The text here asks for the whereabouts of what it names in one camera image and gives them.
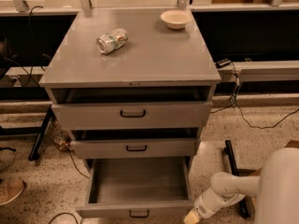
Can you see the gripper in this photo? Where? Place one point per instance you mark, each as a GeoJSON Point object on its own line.
{"type": "Point", "coordinates": [201, 208]}

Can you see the grey bottom drawer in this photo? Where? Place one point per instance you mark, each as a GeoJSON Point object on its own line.
{"type": "Point", "coordinates": [138, 188]}

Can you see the grey drawer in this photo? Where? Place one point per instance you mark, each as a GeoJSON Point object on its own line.
{"type": "Point", "coordinates": [138, 188]}
{"type": "Point", "coordinates": [131, 108]}
{"type": "Point", "coordinates": [139, 143]}

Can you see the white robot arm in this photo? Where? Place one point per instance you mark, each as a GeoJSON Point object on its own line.
{"type": "Point", "coordinates": [276, 190]}

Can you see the grey middle drawer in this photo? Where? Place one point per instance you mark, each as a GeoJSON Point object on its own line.
{"type": "Point", "coordinates": [139, 143]}

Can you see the grey top drawer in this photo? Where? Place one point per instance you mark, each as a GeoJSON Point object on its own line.
{"type": "Point", "coordinates": [131, 108]}

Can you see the grey drawer cabinet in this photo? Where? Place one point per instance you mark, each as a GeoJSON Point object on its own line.
{"type": "Point", "coordinates": [153, 56]}

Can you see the black table leg right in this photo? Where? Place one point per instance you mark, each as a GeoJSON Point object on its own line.
{"type": "Point", "coordinates": [243, 209]}

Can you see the black table leg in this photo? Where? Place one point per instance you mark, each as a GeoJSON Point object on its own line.
{"type": "Point", "coordinates": [38, 131]}
{"type": "Point", "coordinates": [243, 209]}

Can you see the cardboard box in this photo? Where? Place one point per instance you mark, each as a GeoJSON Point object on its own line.
{"type": "Point", "coordinates": [292, 143]}

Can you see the black power adapter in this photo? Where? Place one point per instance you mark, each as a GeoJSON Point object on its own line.
{"type": "Point", "coordinates": [222, 63]}

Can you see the black table leg left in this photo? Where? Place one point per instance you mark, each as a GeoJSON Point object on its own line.
{"type": "Point", "coordinates": [38, 131]}

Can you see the tan shoe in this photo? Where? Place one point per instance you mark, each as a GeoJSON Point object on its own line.
{"type": "Point", "coordinates": [10, 189]}

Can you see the crushed soda can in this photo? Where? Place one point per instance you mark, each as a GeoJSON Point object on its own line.
{"type": "Point", "coordinates": [112, 41]}

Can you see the white paper bowl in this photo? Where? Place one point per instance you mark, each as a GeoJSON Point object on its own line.
{"type": "Point", "coordinates": [176, 19]}

